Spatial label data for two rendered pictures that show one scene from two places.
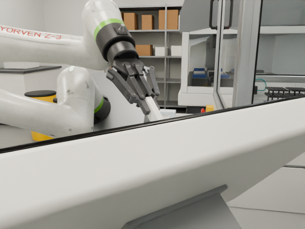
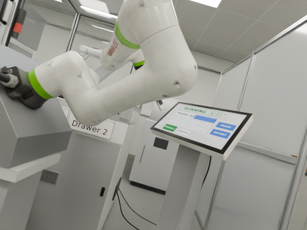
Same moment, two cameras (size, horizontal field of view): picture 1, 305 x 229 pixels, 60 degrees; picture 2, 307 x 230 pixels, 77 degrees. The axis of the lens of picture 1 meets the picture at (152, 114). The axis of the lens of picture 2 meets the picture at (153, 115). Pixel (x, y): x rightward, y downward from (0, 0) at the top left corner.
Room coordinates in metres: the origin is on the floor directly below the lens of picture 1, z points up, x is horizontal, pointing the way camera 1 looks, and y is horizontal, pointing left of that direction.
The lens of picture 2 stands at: (0.78, 1.07, 1.03)
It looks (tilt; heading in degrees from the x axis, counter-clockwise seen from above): 1 degrees up; 260
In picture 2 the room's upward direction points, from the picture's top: 16 degrees clockwise
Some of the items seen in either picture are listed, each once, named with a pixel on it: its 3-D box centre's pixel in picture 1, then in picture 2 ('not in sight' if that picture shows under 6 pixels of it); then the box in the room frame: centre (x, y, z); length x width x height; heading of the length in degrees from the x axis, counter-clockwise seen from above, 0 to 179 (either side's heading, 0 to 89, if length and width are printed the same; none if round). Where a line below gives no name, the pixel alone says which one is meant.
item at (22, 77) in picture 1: (27, 84); not in sight; (4.66, 2.21, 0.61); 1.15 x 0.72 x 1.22; 170
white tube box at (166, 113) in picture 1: (166, 113); not in sight; (1.86, -0.10, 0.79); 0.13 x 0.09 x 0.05; 80
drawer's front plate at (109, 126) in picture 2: not in sight; (91, 125); (0.93, -0.25, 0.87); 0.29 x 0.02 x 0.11; 170
